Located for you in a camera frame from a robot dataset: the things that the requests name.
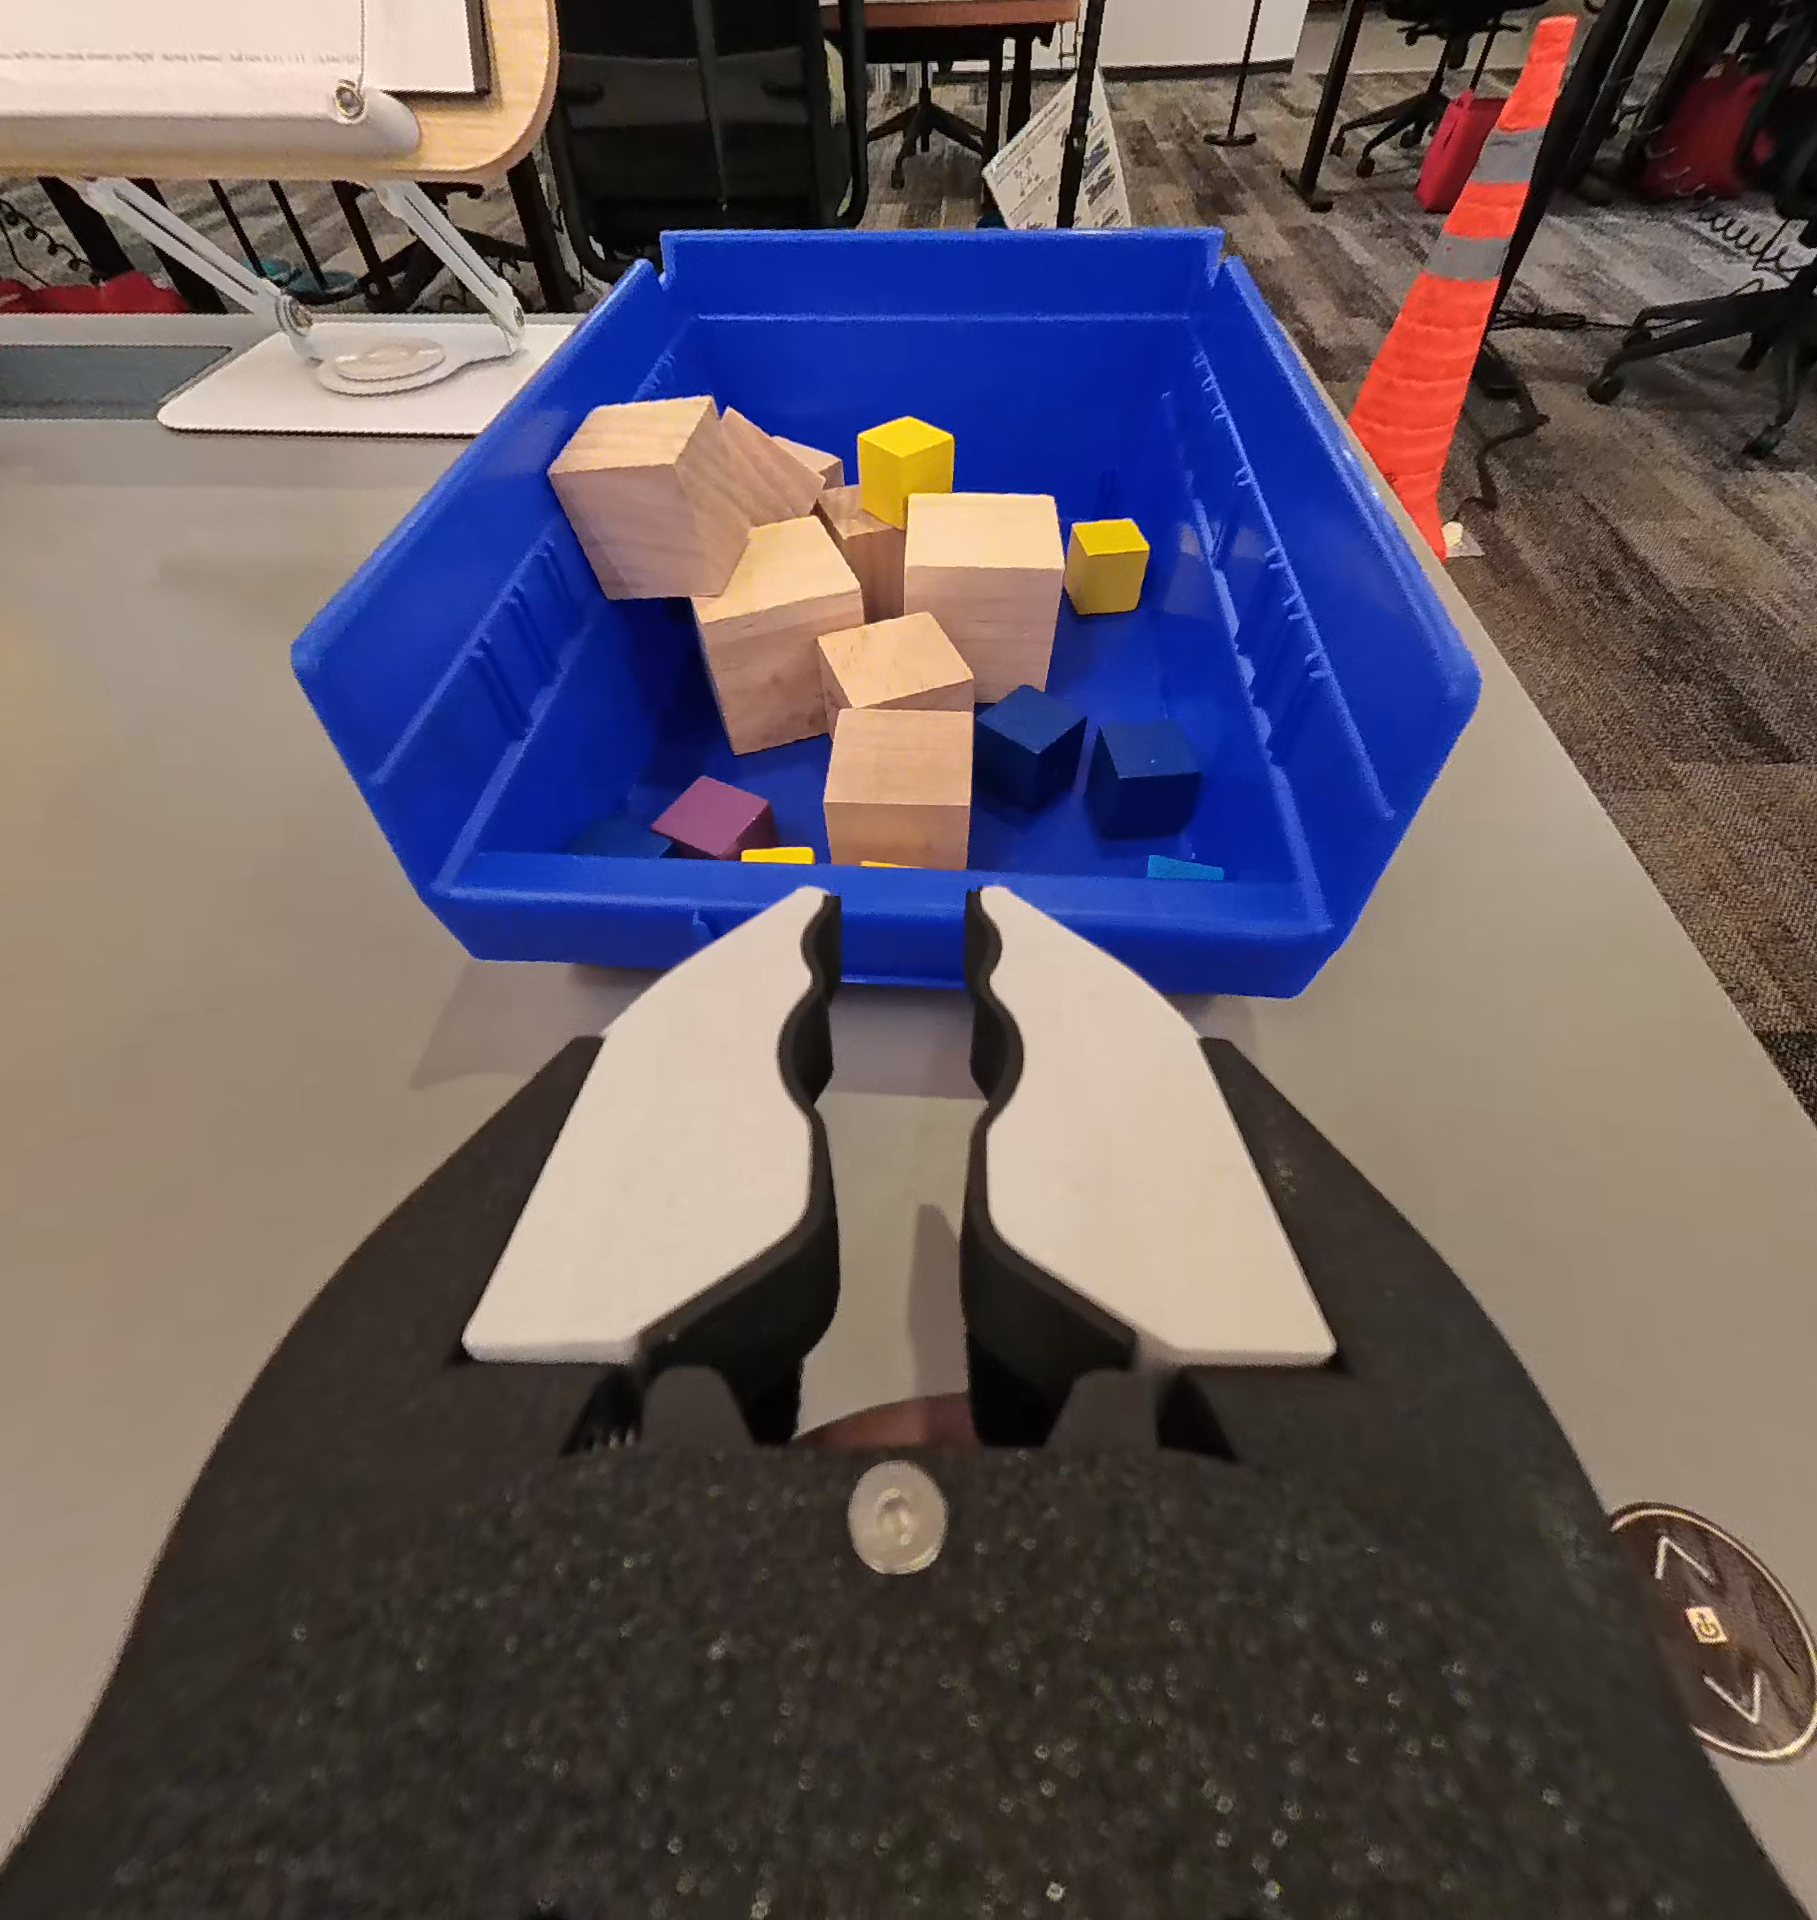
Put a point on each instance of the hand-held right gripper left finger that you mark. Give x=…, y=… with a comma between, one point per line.
x=668, y=1187

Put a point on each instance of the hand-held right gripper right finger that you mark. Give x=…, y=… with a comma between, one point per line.
x=1132, y=1200

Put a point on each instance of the pile of mixed wooden cubes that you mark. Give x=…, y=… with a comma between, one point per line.
x=788, y=631

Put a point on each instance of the blue plastic box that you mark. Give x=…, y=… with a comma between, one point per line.
x=923, y=329

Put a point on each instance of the round black desk control panel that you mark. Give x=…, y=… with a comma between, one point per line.
x=1726, y=1637

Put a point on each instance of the orange traffic cone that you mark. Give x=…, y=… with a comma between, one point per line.
x=1449, y=329

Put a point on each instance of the white printed sheet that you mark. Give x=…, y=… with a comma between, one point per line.
x=1051, y=172

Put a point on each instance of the black office chair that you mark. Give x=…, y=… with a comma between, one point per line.
x=1748, y=301
x=697, y=120

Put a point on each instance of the red bag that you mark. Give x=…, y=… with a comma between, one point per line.
x=1456, y=150
x=1711, y=135

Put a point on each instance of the black tripod stand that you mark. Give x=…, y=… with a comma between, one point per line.
x=1083, y=91

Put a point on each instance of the wooden board with instruction poster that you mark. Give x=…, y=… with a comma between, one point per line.
x=173, y=91

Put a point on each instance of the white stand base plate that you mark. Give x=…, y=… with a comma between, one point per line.
x=383, y=384

